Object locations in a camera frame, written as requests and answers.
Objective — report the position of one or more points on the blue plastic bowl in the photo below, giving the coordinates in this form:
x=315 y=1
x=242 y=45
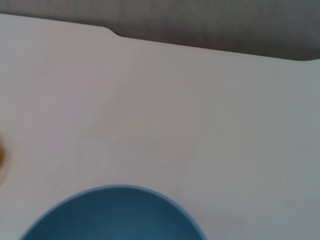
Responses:
x=117 y=217

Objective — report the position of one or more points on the yellow toy banana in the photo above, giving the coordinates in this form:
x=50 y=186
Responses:
x=1 y=152

